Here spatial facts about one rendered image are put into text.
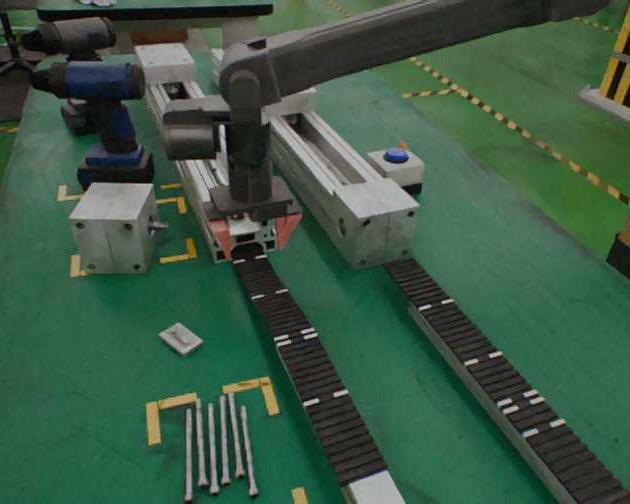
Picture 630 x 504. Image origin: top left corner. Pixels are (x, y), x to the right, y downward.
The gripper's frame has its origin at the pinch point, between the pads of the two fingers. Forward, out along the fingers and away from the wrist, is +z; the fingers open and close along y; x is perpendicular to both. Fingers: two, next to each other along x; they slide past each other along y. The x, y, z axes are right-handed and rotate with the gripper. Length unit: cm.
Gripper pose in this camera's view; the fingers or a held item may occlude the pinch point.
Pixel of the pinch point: (254, 248)
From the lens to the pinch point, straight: 77.9
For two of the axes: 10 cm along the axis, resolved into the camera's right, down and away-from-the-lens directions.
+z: -0.2, 8.1, 5.9
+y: -9.3, 2.0, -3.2
